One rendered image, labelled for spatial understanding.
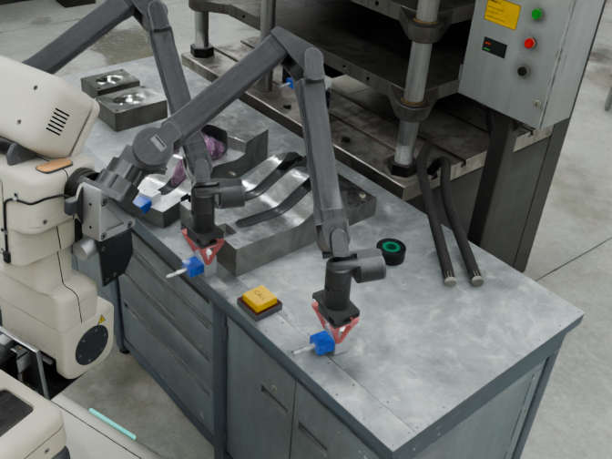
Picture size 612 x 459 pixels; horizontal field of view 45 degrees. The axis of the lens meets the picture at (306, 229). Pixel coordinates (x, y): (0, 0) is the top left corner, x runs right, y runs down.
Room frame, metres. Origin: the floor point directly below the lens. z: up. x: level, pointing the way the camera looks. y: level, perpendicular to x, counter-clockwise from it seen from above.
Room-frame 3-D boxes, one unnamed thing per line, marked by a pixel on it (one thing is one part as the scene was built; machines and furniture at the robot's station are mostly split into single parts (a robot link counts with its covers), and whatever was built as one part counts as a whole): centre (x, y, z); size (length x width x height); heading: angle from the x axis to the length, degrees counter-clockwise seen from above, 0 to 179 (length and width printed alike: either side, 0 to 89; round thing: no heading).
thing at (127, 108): (2.29, 0.64, 0.84); 0.20 x 0.15 x 0.07; 133
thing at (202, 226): (1.47, 0.25, 0.96); 0.10 x 0.07 x 0.07; 41
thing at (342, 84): (2.66, -0.14, 0.87); 0.50 x 0.27 x 0.17; 133
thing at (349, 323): (1.21, -0.09, 0.88); 0.07 x 0.07 x 0.09; 33
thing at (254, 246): (1.72, 0.07, 0.87); 0.50 x 0.26 x 0.14; 133
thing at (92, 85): (2.46, 0.75, 0.83); 0.17 x 0.13 x 0.06; 133
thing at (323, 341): (1.20, -0.05, 0.83); 0.13 x 0.05 x 0.05; 123
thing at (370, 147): (2.75, -0.16, 0.76); 1.30 x 0.84 x 0.07; 43
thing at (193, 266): (1.44, 0.28, 0.83); 0.13 x 0.05 x 0.05; 131
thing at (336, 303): (1.22, -0.08, 0.96); 0.10 x 0.07 x 0.07; 33
